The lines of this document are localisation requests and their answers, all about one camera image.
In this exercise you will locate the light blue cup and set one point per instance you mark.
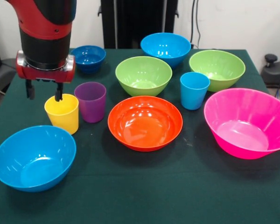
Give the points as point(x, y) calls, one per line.
point(193, 93)

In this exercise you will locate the green bowl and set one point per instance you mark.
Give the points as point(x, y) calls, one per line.
point(143, 77)
point(217, 67)

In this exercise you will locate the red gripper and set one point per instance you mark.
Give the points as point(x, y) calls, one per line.
point(46, 74)

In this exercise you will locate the dark green table cloth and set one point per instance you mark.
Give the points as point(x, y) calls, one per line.
point(140, 186)

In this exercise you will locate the yellow cup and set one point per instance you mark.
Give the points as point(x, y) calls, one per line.
point(64, 119)

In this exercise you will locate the light blue bowl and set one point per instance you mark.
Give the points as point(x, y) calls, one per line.
point(165, 46)
point(35, 161)

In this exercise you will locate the black pedestal leg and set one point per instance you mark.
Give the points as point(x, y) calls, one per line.
point(275, 74)
point(2, 72)

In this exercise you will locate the orange bowl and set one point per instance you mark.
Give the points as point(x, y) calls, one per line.
point(144, 128)

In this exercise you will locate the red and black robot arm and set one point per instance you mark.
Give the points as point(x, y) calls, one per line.
point(45, 35)

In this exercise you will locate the small dark blue bowl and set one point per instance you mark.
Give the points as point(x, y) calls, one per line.
point(89, 59)

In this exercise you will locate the purple cup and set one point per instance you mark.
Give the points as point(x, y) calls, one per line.
point(92, 105)

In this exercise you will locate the pink bowl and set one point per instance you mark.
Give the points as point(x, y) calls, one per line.
point(245, 130)

